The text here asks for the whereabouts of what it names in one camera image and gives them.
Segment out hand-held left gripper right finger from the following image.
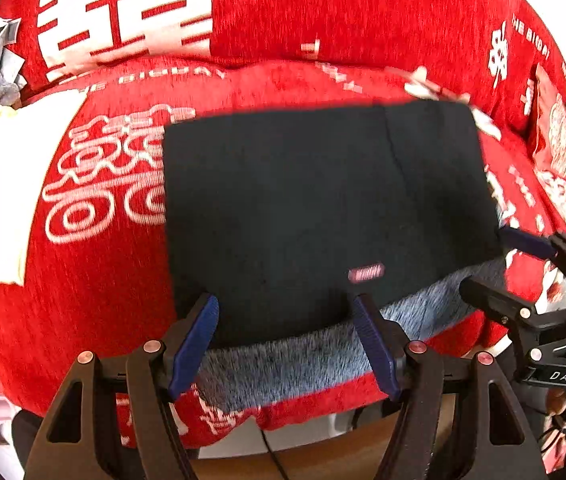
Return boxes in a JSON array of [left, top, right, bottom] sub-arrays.
[[352, 294, 548, 480]]

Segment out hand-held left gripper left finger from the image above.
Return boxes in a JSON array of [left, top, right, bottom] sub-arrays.
[[23, 292, 221, 480]]

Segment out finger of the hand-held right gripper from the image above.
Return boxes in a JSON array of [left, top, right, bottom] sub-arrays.
[[499, 226, 566, 311], [459, 276, 566, 343]]

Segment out black pants with grey lining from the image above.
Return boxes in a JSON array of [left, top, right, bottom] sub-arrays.
[[162, 100, 508, 413]]

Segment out red printed pillow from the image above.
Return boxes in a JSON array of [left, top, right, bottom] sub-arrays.
[[528, 62, 566, 241]]

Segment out red printed sofa cover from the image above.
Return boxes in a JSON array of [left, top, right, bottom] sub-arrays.
[[0, 0, 566, 448]]

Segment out black cable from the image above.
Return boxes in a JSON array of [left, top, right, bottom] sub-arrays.
[[261, 427, 290, 480]]

